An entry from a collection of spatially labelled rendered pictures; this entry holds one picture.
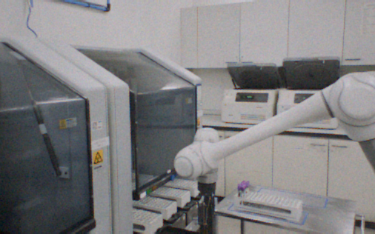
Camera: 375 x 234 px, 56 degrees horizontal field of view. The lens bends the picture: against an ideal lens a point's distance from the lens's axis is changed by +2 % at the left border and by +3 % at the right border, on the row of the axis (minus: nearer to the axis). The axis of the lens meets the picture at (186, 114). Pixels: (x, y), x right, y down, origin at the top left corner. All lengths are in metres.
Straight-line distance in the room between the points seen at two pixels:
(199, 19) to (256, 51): 0.77
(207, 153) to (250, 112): 2.51
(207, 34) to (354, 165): 2.04
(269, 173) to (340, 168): 0.66
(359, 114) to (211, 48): 3.20
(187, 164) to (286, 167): 2.60
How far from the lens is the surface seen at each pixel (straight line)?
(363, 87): 1.00
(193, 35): 4.19
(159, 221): 1.57
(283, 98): 3.61
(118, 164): 1.36
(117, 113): 1.32
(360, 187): 3.67
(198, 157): 1.17
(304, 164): 3.64
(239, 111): 3.70
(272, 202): 1.70
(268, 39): 3.90
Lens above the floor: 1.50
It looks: 8 degrees down
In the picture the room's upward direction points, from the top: 1 degrees counter-clockwise
